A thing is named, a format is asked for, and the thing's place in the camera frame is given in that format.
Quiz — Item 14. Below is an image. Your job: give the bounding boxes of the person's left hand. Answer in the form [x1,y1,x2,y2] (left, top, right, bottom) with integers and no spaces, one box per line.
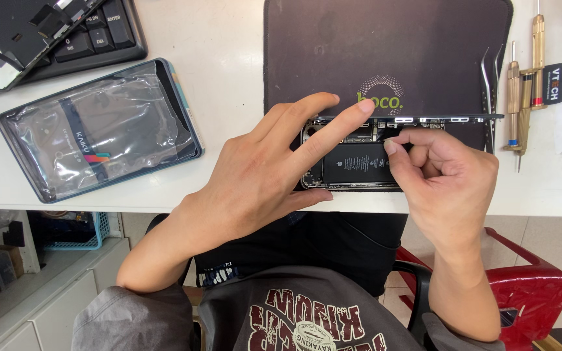
[176,92,376,250]

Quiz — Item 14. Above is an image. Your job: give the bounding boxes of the person's right hand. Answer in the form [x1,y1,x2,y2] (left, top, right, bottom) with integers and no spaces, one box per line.
[383,128,501,245]

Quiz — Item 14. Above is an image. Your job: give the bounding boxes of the detached phone display panel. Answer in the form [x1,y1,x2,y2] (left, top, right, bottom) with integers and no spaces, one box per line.
[310,113,505,124]

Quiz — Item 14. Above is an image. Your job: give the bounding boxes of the phone body with battery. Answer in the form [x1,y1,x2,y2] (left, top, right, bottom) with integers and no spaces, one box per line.
[300,117,446,192]

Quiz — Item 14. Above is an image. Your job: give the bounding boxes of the blue-grey tablet case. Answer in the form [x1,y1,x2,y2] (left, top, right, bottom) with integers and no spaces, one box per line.
[0,58,206,204]

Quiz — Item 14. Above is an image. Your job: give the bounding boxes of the black chair armrest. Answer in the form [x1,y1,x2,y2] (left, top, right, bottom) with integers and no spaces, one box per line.
[392,260,434,344]

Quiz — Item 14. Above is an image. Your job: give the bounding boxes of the person's black shorts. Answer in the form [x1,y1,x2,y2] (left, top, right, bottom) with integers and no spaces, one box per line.
[145,212,408,298]

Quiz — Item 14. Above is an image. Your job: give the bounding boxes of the silver curved tweezers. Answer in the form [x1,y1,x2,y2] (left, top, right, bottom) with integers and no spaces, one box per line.
[480,45,504,155]

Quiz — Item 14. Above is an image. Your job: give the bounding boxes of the gold screwdriver black band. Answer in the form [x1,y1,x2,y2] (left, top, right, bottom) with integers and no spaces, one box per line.
[516,72,534,173]

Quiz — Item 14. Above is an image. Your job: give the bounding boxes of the gold precision screwdriver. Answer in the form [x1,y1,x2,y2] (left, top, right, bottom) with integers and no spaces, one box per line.
[503,41,522,151]

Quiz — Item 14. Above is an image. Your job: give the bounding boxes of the red plastic chair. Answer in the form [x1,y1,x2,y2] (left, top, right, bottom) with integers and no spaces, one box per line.
[395,227,562,351]

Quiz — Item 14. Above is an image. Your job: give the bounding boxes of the person's grey printed shirt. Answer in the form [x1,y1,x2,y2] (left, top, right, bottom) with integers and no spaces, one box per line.
[71,266,506,351]

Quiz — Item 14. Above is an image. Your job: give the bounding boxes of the clear plastic bag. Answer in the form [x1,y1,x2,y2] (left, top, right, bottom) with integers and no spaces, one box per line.
[4,62,200,201]

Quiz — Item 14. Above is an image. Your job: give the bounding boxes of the black printed tool holder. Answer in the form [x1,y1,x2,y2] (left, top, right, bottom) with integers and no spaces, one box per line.
[542,63,562,106]

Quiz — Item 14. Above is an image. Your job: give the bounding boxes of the dark brown work mat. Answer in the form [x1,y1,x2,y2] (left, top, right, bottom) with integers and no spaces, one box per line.
[263,0,514,153]

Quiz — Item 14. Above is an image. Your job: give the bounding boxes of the gold screwdriver red band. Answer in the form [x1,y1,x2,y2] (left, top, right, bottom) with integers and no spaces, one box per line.
[531,0,548,111]

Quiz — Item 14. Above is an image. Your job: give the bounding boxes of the blue plastic basket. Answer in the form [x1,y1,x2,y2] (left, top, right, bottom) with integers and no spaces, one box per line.
[41,211,111,251]

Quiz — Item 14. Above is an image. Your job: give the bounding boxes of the black keyboard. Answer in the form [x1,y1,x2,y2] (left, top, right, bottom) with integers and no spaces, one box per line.
[0,0,148,102]

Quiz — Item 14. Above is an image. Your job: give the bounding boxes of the white cabinet with clutter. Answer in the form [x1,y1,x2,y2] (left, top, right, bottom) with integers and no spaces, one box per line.
[0,210,131,351]

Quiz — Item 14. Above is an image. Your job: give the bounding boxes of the disassembled phone screen part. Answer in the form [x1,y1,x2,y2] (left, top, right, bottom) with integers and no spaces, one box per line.
[0,0,107,91]

